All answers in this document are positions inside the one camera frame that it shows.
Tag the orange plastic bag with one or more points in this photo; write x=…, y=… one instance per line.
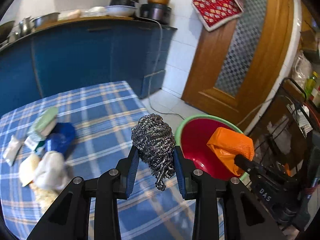
x=226, y=144

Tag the steel kettle pot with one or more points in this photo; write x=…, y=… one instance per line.
x=25, y=26

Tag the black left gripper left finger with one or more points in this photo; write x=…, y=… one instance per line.
x=68, y=216

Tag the steel mixing bowl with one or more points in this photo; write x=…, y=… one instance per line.
x=45, y=19

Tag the dark stacked cooking pot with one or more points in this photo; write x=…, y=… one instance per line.
x=158, y=12

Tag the blue plaid tablecloth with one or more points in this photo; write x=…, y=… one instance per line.
x=103, y=116

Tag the green white carton box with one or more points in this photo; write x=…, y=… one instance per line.
x=41, y=128

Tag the white blue bowl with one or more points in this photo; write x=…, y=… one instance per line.
x=120, y=10

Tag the steel wool scourer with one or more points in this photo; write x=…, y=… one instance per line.
x=155, y=141

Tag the small white packet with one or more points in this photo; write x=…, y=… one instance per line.
x=12, y=150

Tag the red patterned quilted cloth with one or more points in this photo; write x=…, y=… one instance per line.
x=215, y=13

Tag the blue kitchen cabinet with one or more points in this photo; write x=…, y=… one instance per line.
x=81, y=54

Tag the red green plastic basin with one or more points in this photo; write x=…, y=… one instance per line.
x=192, y=136

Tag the black wire rack cart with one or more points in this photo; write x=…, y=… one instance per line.
x=286, y=137

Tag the wooden door with glass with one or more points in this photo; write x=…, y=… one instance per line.
x=236, y=66

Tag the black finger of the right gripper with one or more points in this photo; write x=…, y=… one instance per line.
x=246, y=165

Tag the blue plastic bag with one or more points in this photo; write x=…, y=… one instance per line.
x=61, y=138

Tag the white plastic bag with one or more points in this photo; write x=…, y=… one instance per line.
x=51, y=173

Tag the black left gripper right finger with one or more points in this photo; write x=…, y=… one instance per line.
x=243, y=216

